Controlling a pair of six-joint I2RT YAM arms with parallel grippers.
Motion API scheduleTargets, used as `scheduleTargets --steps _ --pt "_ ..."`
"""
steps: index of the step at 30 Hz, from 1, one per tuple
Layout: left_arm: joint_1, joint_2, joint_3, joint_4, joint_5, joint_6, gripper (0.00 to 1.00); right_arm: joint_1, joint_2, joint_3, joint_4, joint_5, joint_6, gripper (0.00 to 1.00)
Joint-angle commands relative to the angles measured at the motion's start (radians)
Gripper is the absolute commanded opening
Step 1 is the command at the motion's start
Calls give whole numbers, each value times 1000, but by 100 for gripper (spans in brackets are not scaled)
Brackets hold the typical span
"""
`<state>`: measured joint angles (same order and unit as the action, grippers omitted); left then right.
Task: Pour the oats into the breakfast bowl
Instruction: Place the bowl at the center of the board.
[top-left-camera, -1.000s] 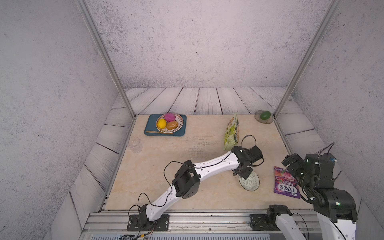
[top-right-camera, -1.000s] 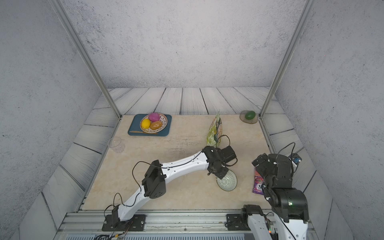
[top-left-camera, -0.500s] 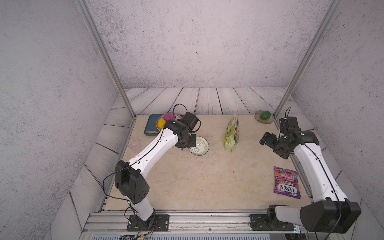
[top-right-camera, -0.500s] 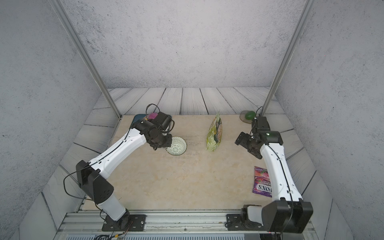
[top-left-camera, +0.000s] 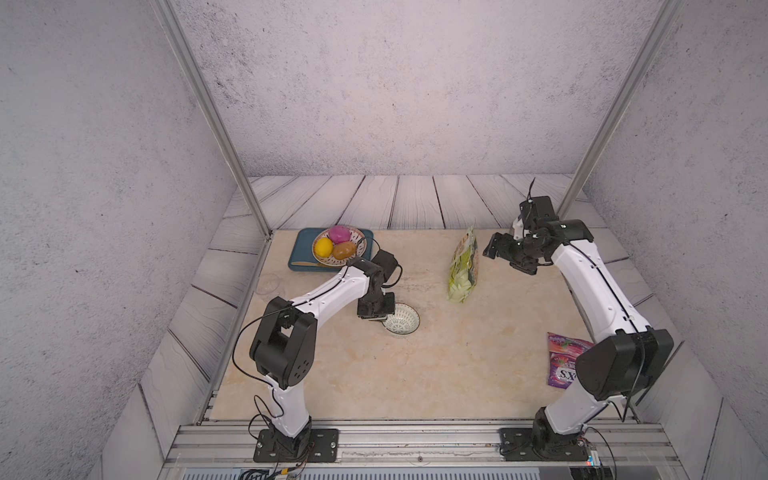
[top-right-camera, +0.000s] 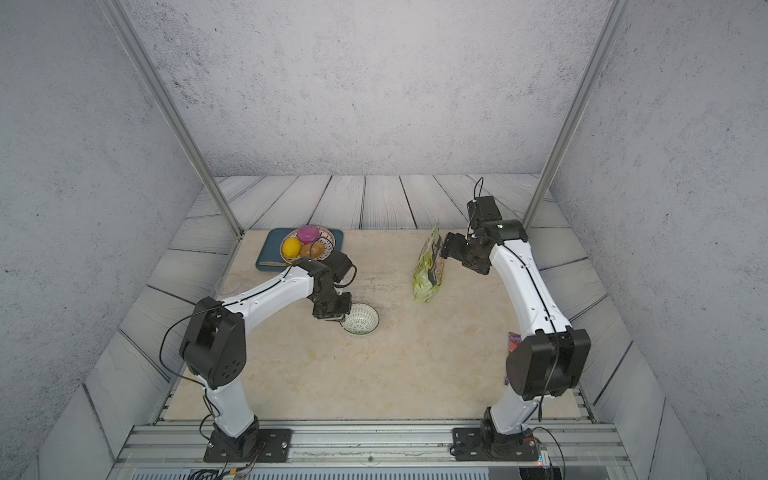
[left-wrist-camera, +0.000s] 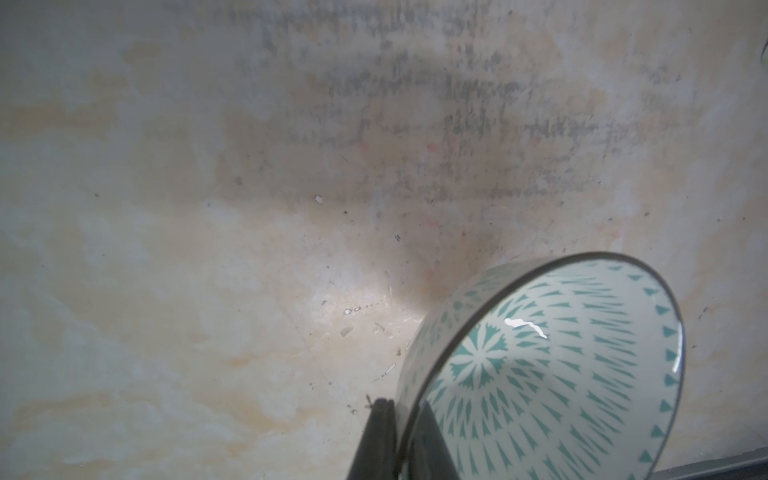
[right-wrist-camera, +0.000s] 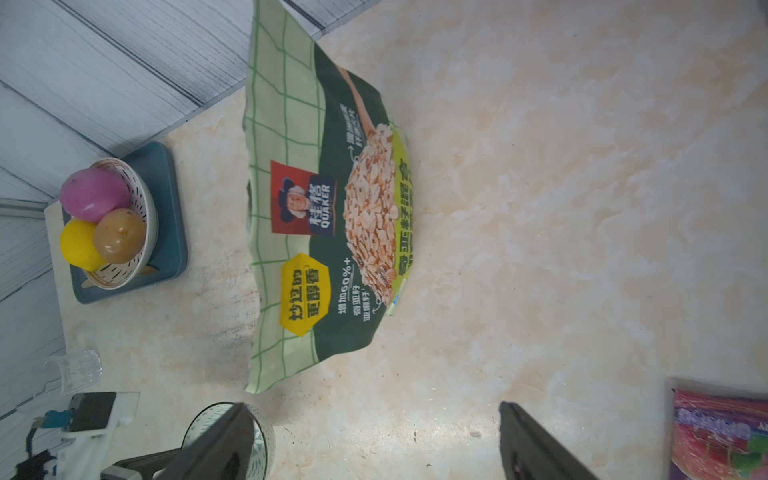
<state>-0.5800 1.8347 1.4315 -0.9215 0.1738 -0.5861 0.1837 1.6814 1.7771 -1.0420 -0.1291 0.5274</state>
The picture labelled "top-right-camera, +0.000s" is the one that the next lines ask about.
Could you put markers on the right metal frame post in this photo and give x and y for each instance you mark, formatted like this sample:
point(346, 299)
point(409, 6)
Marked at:
point(606, 40)

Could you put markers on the yellow lemon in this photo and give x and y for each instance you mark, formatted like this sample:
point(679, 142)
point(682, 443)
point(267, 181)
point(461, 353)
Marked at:
point(291, 248)

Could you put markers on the brown fruit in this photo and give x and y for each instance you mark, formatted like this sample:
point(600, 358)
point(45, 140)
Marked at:
point(313, 250)

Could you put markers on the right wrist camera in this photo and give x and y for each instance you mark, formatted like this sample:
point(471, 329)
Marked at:
point(481, 210)

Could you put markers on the metal frame post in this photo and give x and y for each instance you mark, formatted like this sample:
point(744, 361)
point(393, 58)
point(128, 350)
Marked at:
point(131, 43)
point(606, 40)

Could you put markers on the aluminium front rail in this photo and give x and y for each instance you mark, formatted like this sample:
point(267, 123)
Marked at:
point(570, 444)

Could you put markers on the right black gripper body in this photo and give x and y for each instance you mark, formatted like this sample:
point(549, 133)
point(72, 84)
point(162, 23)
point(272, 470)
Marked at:
point(463, 250)

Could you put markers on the left metal frame post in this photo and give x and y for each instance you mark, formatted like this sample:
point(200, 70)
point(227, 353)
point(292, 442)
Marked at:
point(131, 43)

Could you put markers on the green oats bag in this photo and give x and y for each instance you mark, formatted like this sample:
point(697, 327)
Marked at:
point(427, 275)

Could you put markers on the white patterned breakfast bowl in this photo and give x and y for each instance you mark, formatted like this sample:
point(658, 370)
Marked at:
point(361, 320)

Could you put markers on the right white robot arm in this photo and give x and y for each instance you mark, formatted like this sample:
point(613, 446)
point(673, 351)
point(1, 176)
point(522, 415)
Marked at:
point(551, 355)

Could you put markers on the teal tray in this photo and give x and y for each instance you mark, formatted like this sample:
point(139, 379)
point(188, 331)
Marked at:
point(270, 249)

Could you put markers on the purple candy bag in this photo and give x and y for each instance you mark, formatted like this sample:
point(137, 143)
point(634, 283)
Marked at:
point(514, 339)

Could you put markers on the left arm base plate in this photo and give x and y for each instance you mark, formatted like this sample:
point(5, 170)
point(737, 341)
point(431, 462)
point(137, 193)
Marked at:
point(254, 445)

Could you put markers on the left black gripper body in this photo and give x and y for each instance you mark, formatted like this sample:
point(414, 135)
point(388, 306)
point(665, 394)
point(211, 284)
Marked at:
point(333, 306)

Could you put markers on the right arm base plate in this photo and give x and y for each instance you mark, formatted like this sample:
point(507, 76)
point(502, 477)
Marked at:
point(483, 444)

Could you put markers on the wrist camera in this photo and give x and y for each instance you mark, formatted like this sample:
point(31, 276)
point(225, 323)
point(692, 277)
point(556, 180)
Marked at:
point(481, 210)
point(339, 265)

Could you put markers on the patterned fruit plate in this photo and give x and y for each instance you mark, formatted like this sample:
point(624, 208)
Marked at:
point(327, 237)

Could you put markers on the clear glass cup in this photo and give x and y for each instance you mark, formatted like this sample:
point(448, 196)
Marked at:
point(227, 286)

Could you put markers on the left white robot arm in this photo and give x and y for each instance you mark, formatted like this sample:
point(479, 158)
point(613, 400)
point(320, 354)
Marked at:
point(214, 346)

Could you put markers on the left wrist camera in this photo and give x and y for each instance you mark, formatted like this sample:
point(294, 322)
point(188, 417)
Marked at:
point(339, 265)

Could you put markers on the pink fruit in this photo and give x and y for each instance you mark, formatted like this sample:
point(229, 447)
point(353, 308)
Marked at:
point(308, 234)

